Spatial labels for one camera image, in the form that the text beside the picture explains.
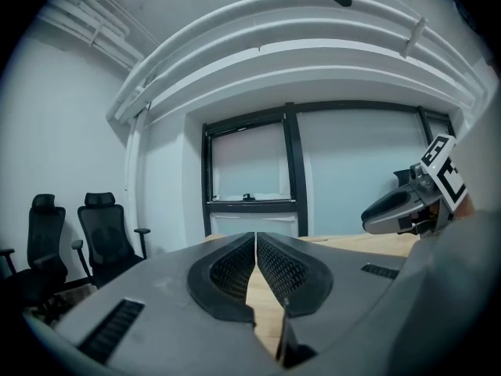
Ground black mesh office chair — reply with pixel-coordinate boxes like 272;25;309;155
71;191;152;290
0;193;70;325

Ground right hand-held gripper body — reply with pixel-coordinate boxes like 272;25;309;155
406;133;477;239

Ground white ceiling pipe bundle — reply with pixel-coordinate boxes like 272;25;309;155
37;0;157;72

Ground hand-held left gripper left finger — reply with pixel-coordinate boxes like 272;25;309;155
51;231;281;376

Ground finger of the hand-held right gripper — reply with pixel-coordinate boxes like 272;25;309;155
393;168;413;190
360;188;416;235

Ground white vertical wall pipe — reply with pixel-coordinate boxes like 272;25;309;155
124;114;148;258

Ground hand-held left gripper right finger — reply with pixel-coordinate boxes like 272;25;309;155
255;231;410;369

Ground black framed window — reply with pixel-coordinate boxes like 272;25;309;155
200;99;457;238

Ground person's right forearm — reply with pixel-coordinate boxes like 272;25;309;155
456;192;477;221

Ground white insulated ceiling ducts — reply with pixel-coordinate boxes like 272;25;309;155
106;0;495;125

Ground white pipe bracket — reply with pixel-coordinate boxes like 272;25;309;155
399;16;429;60

